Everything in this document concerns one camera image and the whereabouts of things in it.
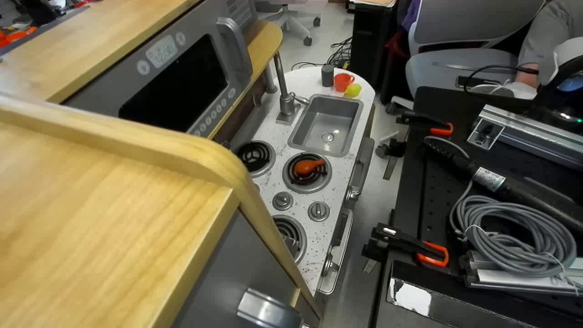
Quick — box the yellow plastic toy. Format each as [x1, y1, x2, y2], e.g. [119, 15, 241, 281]
[345, 84, 363, 99]

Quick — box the coiled gray cable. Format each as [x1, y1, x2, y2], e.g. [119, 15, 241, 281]
[449, 179, 580, 281]

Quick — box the wooden toy kitchen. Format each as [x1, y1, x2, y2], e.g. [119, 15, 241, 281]
[0, 0, 380, 328]

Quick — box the silver toy faucet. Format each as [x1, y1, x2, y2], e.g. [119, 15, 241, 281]
[274, 55, 301, 124]

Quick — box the gray office chair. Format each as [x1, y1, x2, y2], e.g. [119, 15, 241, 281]
[405, 0, 546, 95]

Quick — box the silver toy sink basin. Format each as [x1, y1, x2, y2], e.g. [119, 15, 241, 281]
[289, 95, 363, 157]

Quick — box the black orange clamp far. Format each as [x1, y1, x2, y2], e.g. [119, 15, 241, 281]
[389, 102, 454, 137]

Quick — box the gray cylinder object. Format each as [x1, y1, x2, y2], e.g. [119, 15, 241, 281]
[321, 64, 334, 88]

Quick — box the toy microwave with black window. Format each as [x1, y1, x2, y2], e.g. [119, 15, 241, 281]
[66, 0, 258, 137]

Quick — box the seated person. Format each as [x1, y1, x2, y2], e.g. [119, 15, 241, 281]
[471, 0, 583, 102]

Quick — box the orange toy on burner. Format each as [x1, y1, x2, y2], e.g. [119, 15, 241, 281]
[294, 159, 325, 175]

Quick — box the black handheld tool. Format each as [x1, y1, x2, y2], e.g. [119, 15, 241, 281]
[423, 137, 583, 235]

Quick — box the orange plastic cup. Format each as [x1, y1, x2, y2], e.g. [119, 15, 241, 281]
[334, 73, 356, 93]

